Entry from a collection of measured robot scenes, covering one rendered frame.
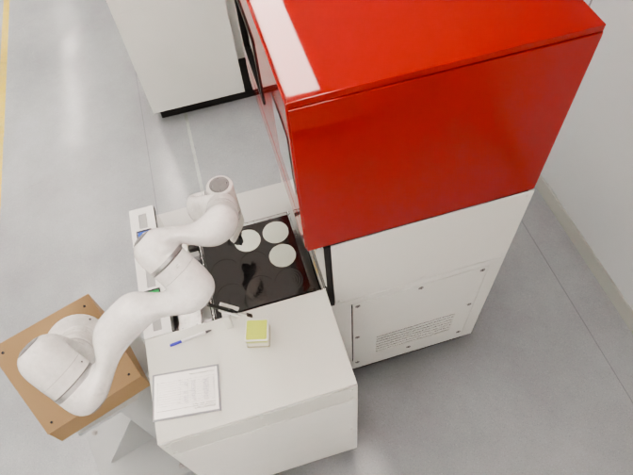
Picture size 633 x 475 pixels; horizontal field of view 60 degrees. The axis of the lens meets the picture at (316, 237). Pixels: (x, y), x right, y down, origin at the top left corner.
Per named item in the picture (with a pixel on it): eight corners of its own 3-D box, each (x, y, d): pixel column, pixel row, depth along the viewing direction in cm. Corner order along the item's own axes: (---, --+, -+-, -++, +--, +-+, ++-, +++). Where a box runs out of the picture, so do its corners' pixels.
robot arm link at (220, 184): (214, 223, 176) (242, 216, 177) (204, 199, 165) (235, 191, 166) (210, 203, 181) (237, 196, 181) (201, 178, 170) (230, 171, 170)
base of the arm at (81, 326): (60, 384, 170) (53, 404, 152) (34, 329, 167) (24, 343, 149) (121, 357, 175) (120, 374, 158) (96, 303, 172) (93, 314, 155)
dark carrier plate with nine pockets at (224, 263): (287, 215, 212) (287, 214, 212) (312, 290, 194) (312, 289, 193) (201, 238, 209) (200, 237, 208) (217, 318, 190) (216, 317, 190)
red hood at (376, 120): (433, 34, 215) (457, -134, 165) (534, 188, 171) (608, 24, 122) (248, 78, 207) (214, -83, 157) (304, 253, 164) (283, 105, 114)
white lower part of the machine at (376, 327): (409, 213, 318) (424, 108, 249) (469, 340, 274) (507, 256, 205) (291, 245, 311) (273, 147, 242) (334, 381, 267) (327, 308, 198)
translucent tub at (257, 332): (271, 326, 179) (268, 318, 174) (270, 348, 175) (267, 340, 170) (249, 327, 180) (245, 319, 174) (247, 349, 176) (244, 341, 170)
